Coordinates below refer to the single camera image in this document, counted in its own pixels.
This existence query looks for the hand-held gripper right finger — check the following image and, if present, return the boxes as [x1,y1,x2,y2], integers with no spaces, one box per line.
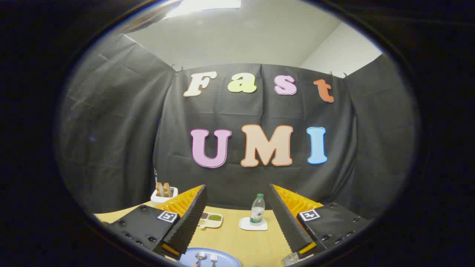
[268,184,373,256]

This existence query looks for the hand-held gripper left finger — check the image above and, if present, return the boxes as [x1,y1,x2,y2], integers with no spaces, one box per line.
[100,184,208,261]

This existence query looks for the white divided condiment dish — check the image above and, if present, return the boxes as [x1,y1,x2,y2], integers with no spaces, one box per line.
[199,212,223,230]

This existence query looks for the clear water bottle green cap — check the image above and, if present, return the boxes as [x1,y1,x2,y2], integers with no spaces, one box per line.
[250,193,266,225]

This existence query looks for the white square coaster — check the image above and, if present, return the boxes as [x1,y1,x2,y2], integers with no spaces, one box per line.
[239,217,268,231]

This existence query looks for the white bread holder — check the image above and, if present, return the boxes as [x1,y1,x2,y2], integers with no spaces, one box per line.
[151,187,178,207]

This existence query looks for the perforated metal cutlery basket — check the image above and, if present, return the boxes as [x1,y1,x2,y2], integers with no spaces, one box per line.
[281,250,316,267]

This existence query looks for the blue round plate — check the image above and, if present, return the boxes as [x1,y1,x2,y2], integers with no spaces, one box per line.
[178,247,242,267]

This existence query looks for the black backdrop cloth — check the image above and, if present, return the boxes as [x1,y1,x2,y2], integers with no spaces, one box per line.
[58,33,418,221]

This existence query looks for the ceiling light panel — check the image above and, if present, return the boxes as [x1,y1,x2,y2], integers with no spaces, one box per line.
[165,0,242,18]

